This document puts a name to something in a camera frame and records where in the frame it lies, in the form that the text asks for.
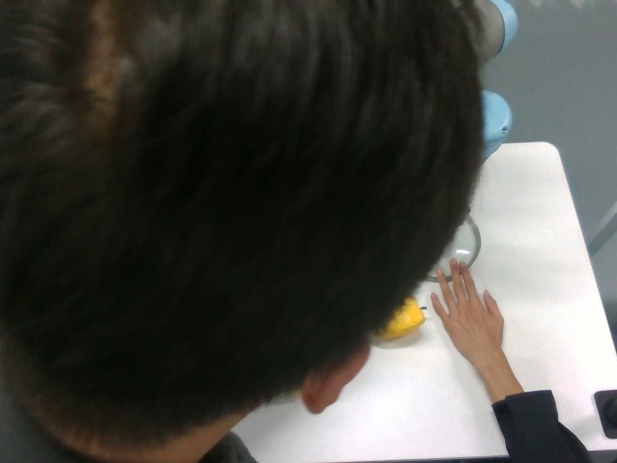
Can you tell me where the person right hand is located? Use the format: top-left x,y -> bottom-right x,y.
431,259 -> 504,370

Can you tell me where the glass lid blue knob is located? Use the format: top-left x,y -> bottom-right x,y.
425,215 -> 482,283

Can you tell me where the grey pole at right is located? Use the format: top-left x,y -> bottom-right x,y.
587,202 -> 617,258

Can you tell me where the person head dark hair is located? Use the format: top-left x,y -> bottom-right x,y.
1,1 -> 483,447

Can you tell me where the yellow toy bell pepper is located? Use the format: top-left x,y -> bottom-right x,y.
377,297 -> 425,340

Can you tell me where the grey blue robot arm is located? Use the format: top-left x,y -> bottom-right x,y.
473,0 -> 519,161

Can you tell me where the person right forearm dark sleeve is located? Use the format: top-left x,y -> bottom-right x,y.
474,349 -> 599,463

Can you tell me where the black device at table edge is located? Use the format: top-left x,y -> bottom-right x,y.
594,390 -> 617,440

